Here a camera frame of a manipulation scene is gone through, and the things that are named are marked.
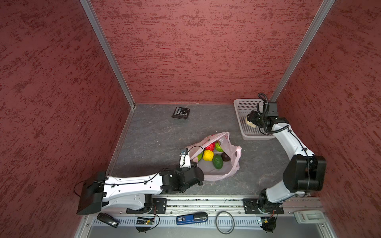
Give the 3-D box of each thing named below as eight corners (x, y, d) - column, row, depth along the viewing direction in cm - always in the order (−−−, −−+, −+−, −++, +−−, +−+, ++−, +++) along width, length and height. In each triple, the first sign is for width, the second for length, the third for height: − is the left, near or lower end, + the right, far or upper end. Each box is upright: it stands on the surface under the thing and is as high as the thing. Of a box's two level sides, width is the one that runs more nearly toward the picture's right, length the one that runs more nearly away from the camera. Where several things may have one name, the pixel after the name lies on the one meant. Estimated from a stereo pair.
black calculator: (172, 117, 115) (172, 115, 113) (176, 108, 122) (176, 106, 120) (186, 120, 114) (186, 118, 112) (190, 110, 120) (189, 108, 118)
